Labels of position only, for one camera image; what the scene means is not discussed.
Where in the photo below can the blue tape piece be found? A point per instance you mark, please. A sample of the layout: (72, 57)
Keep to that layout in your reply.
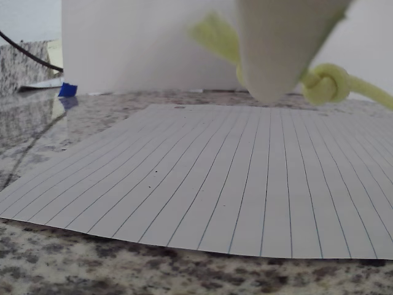
(67, 89)

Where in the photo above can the speckled granite backsplash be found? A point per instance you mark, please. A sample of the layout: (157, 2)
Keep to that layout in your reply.
(18, 67)

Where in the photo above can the pale yellow paper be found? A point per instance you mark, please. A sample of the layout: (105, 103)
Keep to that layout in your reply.
(55, 52)

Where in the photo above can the white flat sheet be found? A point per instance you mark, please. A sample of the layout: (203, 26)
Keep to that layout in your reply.
(43, 84)

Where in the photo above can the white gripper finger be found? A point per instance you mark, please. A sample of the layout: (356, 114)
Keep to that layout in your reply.
(276, 46)

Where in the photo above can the white backdrop board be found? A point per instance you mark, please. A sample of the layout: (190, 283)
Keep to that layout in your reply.
(138, 46)

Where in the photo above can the lined white paper sheet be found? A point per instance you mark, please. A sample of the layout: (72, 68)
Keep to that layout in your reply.
(215, 184)

